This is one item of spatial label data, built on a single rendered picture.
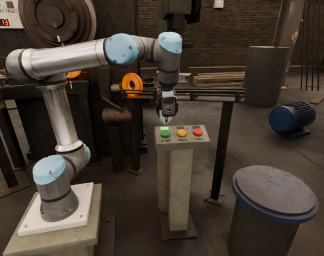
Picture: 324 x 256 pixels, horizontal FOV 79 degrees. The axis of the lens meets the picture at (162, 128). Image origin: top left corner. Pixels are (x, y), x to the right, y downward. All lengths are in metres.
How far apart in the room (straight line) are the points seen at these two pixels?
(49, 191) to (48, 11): 1.04
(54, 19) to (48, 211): 1.08
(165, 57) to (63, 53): 0.30
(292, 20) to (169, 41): 4.46
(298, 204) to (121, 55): 0.81
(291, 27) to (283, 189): 4.29
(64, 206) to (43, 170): 0.18
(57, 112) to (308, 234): 1.44
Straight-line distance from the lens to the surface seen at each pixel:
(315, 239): 1.49
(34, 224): 1.00
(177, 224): 1.21
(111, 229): 1.27
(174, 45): 0.65
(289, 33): 5.01
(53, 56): 0.68
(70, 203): 0.95
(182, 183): 1.01
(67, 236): 0.94
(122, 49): 0.54
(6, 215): 1.64
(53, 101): 0.89
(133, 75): 1.35
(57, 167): 0.86
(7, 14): 1.86
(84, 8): 1.52
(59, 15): 1.48
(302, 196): 0.99
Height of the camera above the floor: 0.99
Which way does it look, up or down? 24 degrees down
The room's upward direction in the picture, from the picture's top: straight up
